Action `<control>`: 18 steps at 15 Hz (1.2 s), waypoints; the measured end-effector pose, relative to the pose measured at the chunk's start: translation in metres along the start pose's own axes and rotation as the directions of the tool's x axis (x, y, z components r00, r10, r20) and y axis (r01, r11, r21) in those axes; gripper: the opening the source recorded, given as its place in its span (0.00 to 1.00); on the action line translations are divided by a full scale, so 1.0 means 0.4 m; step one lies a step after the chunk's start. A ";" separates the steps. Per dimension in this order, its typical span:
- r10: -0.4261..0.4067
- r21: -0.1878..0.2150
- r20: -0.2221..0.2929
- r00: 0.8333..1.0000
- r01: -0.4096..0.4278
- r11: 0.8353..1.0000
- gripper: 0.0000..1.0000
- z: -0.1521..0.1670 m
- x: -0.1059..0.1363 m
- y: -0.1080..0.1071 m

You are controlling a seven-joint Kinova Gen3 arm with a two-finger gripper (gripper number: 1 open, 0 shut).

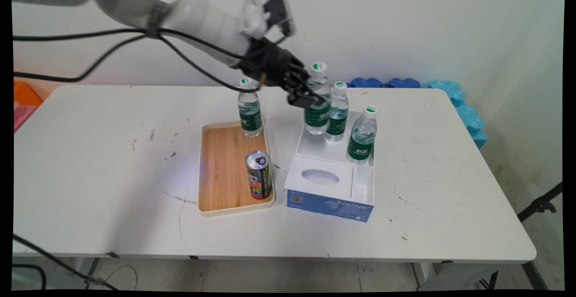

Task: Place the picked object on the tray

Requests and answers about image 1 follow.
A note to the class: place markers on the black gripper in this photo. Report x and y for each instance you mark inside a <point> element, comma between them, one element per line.
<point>270,65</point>

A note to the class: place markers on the green label water bottle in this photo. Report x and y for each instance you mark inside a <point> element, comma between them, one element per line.
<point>338,114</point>
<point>250,112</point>
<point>362,139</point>
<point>317,117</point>

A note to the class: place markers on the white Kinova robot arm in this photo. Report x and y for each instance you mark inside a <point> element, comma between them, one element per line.
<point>135,4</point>

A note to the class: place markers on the black silver drink can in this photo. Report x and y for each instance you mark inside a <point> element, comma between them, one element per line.
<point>259,175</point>

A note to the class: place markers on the blue white cardboard box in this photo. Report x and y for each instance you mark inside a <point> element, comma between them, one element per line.
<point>330,189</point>

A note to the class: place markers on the bamboo wooden tray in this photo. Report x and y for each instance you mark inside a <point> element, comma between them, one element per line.
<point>225,171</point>

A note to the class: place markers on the light blue foam mat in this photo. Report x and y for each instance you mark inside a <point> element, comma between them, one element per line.
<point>465,110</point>

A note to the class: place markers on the black tripod stand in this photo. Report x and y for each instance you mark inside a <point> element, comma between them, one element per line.
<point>540,204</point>

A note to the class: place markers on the orange box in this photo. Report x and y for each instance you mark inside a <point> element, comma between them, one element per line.
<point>24,93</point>

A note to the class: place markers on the pink box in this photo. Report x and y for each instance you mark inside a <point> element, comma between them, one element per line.
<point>20,113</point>

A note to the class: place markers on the grey table leg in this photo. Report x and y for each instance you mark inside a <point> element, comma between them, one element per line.
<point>85,272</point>

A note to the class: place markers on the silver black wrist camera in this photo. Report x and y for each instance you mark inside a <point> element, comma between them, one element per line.
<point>279,13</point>

